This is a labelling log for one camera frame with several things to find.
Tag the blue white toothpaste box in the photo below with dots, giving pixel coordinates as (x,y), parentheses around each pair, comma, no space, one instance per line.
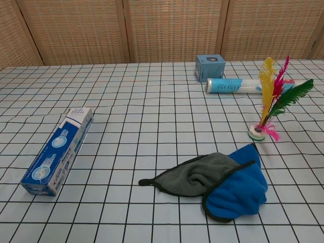
(59,150)

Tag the clear blue-labelled tube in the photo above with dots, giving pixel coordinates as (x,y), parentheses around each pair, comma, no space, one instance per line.
(233,86)

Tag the blue and grey microfibre cloth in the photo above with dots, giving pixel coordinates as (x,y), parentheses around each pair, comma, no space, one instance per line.
(235,186)

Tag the woven bamboo folding screen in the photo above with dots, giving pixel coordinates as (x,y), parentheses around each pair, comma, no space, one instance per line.
(162,30)

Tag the light blue checked tablecloth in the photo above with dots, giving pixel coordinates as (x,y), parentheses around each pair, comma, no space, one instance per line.
(141,121)

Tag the colourful feather shuttlecock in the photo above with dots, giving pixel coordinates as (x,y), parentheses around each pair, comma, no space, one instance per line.
(267,101)

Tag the small light blue box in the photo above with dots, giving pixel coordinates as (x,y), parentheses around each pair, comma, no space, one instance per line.
(211,68)

